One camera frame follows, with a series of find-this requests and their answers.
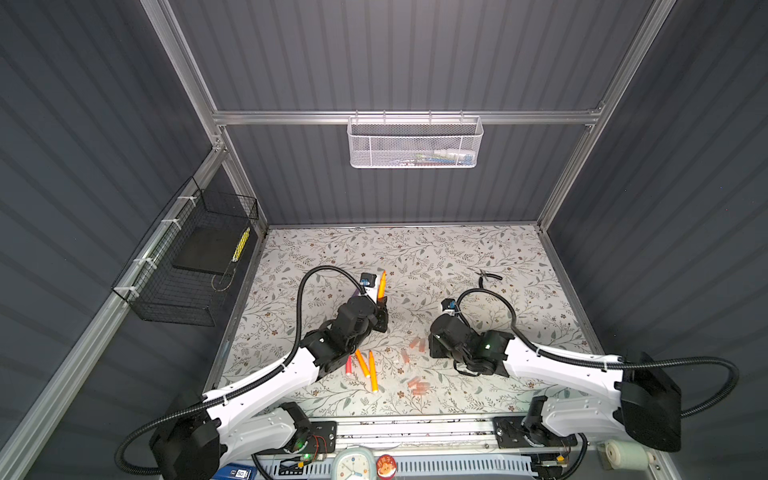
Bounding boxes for black pad in basket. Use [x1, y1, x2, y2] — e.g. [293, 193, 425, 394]
[171, 226, 242, 275]

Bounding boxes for blue black device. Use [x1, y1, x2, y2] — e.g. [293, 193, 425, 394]
[211, 464, 258, 480]

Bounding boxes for yellow highlighter in basket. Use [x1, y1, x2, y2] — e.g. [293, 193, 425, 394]
[231, 227, 251, 263]

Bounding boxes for right black corrugated cable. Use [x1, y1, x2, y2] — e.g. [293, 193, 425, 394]
[452, 287, 740, 420]

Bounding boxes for orange marker pen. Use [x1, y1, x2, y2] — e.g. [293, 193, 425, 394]
[355, 350, 370, 378]
[368, 351, 379, 392]
[377, 271, 387, 301]

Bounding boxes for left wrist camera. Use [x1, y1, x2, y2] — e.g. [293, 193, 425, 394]
[360, 273, 379, 302]

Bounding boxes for black wire wall basket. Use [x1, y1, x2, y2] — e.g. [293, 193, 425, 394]
[113, 181, 260, 327]

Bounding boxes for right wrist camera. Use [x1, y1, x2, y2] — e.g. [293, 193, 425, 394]
[441, 298, 458, 315]

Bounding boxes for black corrugated cable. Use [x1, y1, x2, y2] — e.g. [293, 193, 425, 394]
[452, 287, 740, 420]
[113, 265, 367, 476]

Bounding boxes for left black corrugated cable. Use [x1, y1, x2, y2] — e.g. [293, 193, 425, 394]
[113, 265, 367, 476]

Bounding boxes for white mesh wall basket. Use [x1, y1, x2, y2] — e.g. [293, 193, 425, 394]
[346, 114, 484, 169]

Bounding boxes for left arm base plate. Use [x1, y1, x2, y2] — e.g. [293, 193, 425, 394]
[260, 420, 338, 455]

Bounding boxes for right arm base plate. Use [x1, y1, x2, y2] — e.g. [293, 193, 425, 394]
[491, 415, 579, 450]

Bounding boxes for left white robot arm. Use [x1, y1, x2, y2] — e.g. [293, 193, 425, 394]
[150, 296, 389, 479]

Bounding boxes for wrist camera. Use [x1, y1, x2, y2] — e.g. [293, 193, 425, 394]
[441, 298, 458, 315]
[360, 273, 379, 302]

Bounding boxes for red round toy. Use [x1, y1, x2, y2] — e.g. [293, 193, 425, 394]
[376, 454, 398, 480]

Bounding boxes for small black pliers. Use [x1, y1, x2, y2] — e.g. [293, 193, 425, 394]
[477, 270, 504, 289]

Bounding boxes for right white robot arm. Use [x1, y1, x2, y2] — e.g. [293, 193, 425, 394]
[429, 313, 682, 452]

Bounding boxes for white alarm clock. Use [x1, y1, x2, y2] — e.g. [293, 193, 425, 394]
[330, 447, 378, 480]

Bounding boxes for white tape roll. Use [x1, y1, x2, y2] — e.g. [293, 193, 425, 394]
[604, 440, 651, 471]

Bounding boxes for aluminium front rail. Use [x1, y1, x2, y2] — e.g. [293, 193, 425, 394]
[323, 412, 541, 448]

